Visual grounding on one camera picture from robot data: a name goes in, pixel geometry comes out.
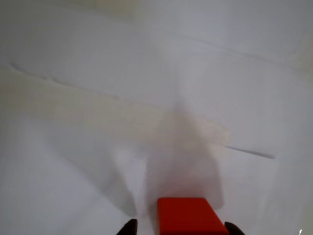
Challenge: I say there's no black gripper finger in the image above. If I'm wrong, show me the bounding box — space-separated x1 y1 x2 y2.
116 218 138 235
224 221 245 235

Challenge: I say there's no red cube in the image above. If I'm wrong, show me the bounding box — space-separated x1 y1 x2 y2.
156 197 229 235

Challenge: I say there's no white paper sheet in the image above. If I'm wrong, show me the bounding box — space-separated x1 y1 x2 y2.
0 97 313 235

